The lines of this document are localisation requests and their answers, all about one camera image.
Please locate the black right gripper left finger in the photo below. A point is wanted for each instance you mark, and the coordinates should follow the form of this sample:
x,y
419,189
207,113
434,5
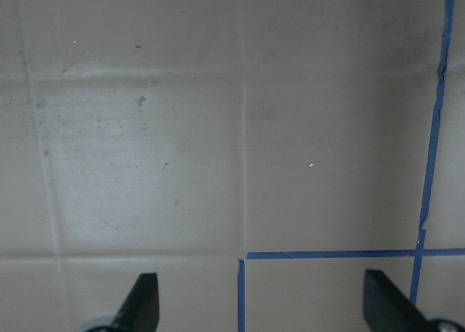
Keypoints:
x,y
140,311

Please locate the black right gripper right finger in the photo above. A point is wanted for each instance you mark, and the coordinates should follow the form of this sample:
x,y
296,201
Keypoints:
x,y
386,308

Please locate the brown paper table cover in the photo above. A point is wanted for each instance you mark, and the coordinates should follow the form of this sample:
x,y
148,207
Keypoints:
x,y
258,155

